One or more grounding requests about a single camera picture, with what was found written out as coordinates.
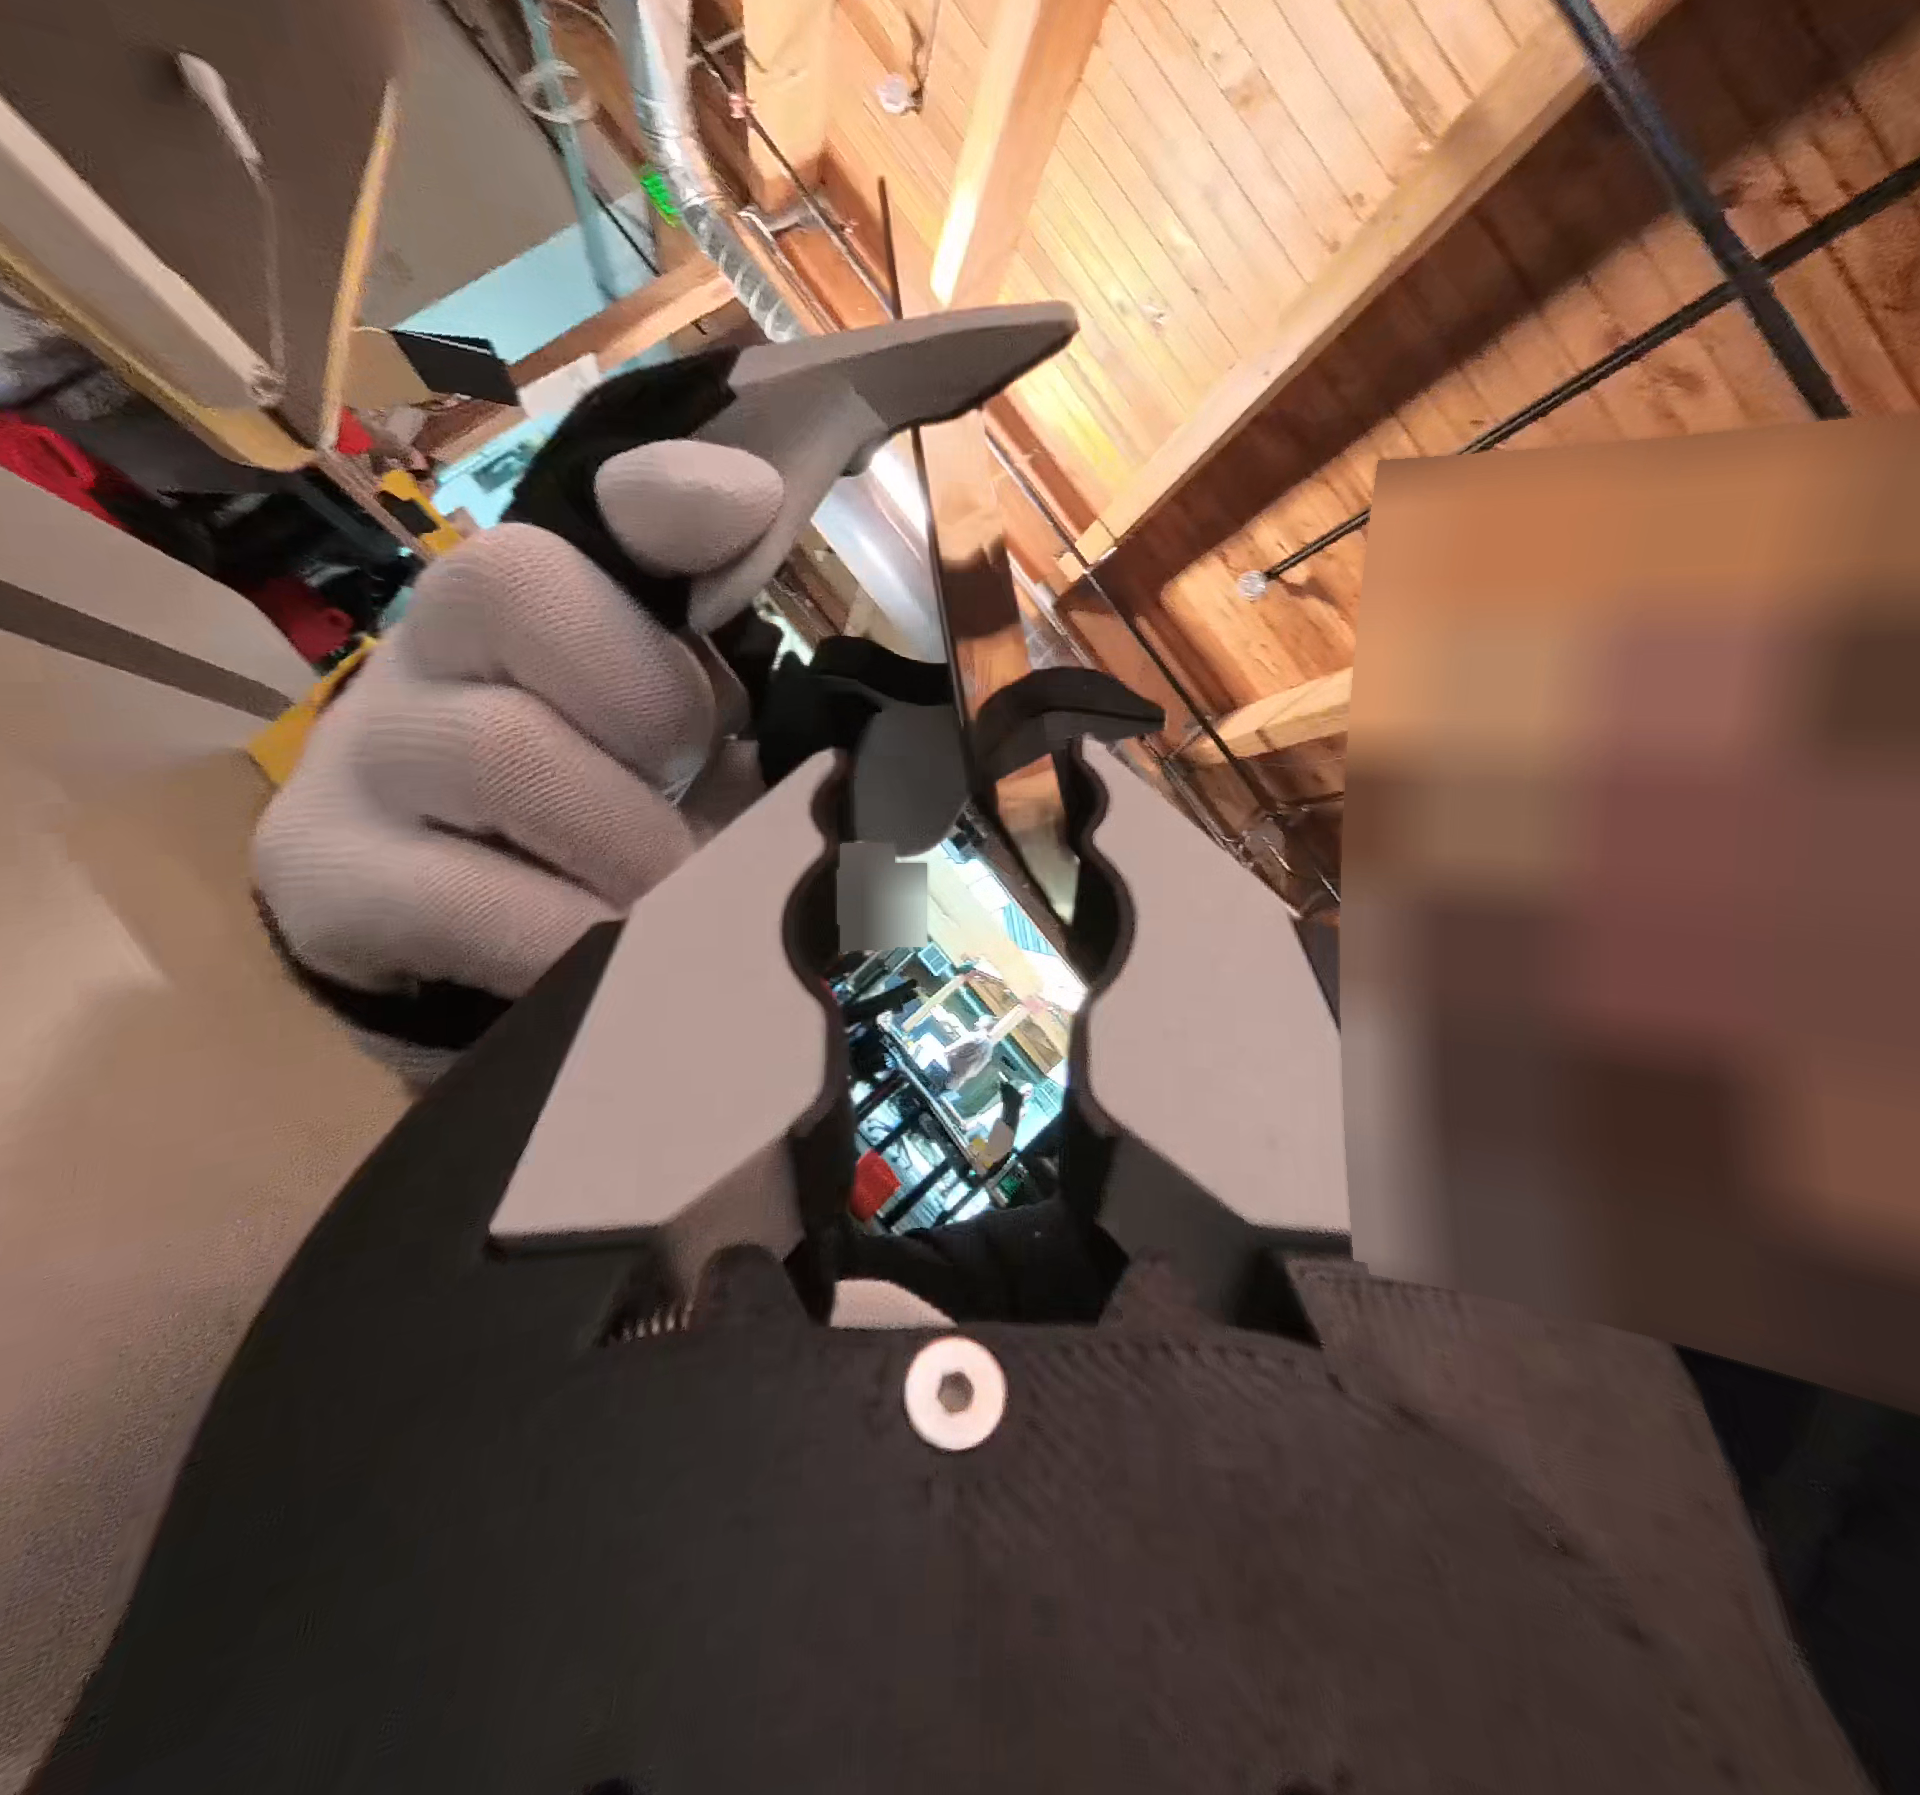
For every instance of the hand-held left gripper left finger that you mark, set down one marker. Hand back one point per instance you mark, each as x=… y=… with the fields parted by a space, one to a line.
x=659 y=1074

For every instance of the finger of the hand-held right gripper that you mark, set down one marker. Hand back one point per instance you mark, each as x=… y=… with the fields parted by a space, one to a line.
x=900 y=363
x=900 y=776

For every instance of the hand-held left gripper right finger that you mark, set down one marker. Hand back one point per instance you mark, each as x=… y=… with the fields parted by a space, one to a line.
x=1231 y=1074

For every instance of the thin black acrylic sheet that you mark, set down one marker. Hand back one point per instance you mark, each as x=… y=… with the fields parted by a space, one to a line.
x=926 y=552

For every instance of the yellow plastic bin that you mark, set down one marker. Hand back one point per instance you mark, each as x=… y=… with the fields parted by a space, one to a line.
x=308 y=724

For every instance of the dark board with cardboard back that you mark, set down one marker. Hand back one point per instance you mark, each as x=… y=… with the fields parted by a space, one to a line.
x=448 y=363

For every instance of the green exit sign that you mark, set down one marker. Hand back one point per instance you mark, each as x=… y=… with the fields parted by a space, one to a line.
x=659 y=197

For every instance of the small yellow bin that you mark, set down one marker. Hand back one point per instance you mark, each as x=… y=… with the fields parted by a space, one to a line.
x=419 y=514

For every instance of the red canister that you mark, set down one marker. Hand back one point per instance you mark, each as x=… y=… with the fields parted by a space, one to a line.
x=300 y=618
x=60 y=468

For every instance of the black ceiling pipe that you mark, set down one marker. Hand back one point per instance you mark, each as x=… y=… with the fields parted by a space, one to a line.
x=1651 y=129

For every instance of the spiral metal duct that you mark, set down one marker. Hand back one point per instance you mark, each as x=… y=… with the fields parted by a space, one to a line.
x=705 y=207

